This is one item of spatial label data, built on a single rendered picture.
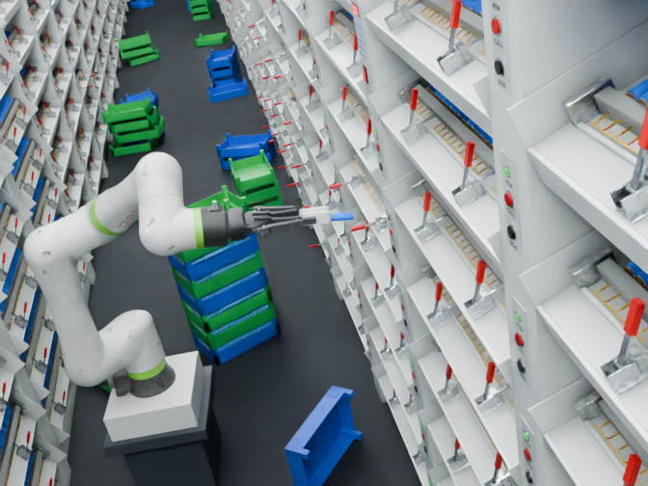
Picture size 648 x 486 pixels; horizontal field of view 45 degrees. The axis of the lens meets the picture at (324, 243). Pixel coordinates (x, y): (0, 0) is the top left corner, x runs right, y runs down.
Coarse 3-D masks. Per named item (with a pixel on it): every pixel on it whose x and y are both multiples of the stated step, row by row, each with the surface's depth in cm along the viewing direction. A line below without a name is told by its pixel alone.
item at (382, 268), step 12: (360, 216) 240; (360, 240) 232; (372, 240) 225; (372, 252) 224; (384, 252) 221; (372, 264) 219; (384, 264) 216; (384, 276) 212; (384, 288) 204; (396, 288) 202; (396, 300) 201; (396, 312) 197; (396, 324) 186
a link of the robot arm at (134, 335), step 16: (128, 320) 234; (144, 320) 234; (112, 336) 229; (128, 336) 230; (144, 336) 233; (128, 352) 230; (144, 352) 235; (160, 352) 240; (128, 368) 238; (144, 368) 237; (160, 368) 241
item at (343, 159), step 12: (336, 156) 230; (348, 156) 230; (348, 168) 229; (348, 180) 223; (360, 192) 214; (372, 192) 211; (360, 204) 209; (372, 204) 206; (372, 216) 201; (372, 228) 197; (384, 240) 190
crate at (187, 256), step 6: (228, 204) 311; (246, 234) 298; (222, 246) 294; (180, 252) 286; (186, 252) 286; (192, 252) 288; (198, 252) 289; (204, 252) 291; (180, 258) 290; (186, 258) 287; (192, 258) 289
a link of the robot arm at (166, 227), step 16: (144, 208) 175; (160, 208) 174; (176, 208) 175; (192, 208) 178; (144, 224) 174; (160, 224) 173; (176, 224) 174; (192, 224) 174; (144, 240) 174; (160, 240) 173; (176, 240) 174; (192, 240) 175
